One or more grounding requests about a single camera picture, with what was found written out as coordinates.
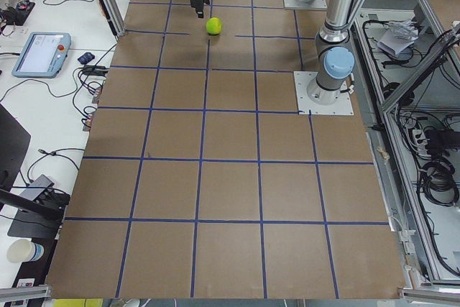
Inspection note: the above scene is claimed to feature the dark blue pouch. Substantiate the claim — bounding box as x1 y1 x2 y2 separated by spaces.
78 52 95 65

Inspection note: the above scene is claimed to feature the white paper cup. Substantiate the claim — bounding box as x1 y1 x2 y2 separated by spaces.
6 239 45 263

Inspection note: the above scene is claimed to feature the blue teach pendant near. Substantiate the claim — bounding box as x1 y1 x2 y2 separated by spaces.
11 32 72 78

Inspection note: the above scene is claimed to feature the green apple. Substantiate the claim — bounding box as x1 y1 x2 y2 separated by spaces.
206 17 222 36

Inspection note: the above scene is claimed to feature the black monitor stand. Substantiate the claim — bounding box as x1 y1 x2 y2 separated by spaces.
1 107 70 239

